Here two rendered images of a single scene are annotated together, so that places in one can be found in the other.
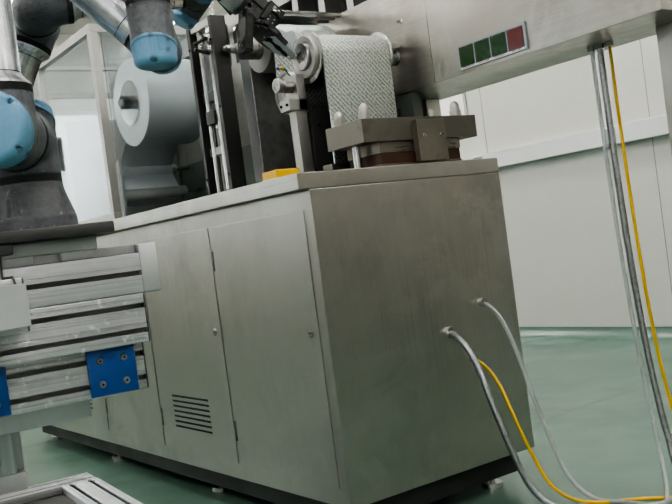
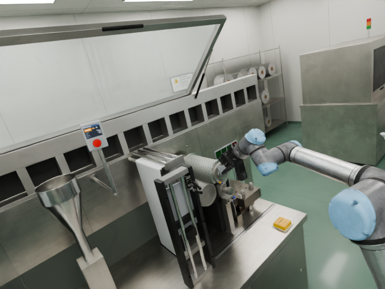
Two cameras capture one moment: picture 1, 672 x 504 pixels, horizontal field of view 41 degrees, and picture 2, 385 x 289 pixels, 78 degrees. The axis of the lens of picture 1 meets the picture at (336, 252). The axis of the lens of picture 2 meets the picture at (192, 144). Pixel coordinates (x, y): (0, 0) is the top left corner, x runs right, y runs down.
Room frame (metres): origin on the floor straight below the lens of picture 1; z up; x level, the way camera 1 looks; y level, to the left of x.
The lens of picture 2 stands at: (2.67, 1.18, 1.82)
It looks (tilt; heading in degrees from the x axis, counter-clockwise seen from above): 18 degrees down; 269
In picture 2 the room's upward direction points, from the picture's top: 13 degrees counter-clockwise
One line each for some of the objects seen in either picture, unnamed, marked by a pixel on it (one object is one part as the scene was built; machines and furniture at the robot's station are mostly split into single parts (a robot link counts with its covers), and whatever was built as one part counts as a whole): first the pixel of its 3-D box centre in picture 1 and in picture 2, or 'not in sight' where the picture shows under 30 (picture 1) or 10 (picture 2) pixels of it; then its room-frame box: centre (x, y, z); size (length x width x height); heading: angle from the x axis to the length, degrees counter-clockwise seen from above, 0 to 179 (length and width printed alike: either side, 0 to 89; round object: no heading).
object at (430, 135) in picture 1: (431, 139); not in sight; (2.41, -0.29, 0.96); 0.10 x 0.03 x 0.11; 125
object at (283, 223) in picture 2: (281, 175); (282, 223); (2.27, 0.11, 0.91); 0.07 x 0.07 x 0.02; 35
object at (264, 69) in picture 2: not in sight; (250, 98); (1.18, -3.78, 0.92); 1.83 x 0.53 x 1.85; 35
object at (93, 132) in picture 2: not in sight; (94, 135); (3.00, 0.31, 1.66); 0.07 x 0.07 x 0.10; 20
